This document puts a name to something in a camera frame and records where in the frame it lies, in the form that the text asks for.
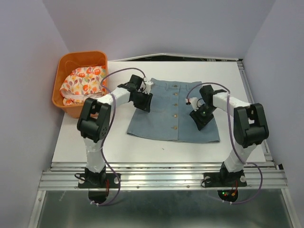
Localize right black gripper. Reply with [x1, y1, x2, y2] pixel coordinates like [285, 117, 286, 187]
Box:
[189, 104, 217, 131]

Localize blue denim skirt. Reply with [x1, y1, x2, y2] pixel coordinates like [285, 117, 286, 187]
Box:
[127, 78, 220, 143]

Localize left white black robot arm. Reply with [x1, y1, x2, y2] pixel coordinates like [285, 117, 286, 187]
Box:
[76, 75, 153, 188]

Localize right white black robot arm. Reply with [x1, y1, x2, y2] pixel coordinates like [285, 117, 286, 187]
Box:
[185, 83, 269, 188]

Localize floral orange white skirt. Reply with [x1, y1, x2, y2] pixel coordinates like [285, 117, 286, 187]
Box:
[59, 66, 106, 106]

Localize orange plastic basket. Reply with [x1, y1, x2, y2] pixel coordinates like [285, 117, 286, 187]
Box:
[52, 50, 110, 119]

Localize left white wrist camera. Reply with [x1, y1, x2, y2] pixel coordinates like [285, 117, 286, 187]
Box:
[142, 77, 154, 94]

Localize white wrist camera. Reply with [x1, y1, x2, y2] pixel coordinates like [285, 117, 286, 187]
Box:
[185, 97, 202, 111]
[142, 77, 154, 94]

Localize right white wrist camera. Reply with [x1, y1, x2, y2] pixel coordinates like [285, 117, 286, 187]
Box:
[185, 97, 202, 111]

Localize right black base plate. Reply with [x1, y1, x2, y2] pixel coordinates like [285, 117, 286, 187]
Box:
[201, 172, 247, 188]

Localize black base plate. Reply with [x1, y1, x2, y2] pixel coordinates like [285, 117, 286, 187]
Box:
[201, 172, 247, 188]
[75, 173, 121, 190]

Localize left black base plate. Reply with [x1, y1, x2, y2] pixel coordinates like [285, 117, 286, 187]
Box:
[75, 173, 121, 190]

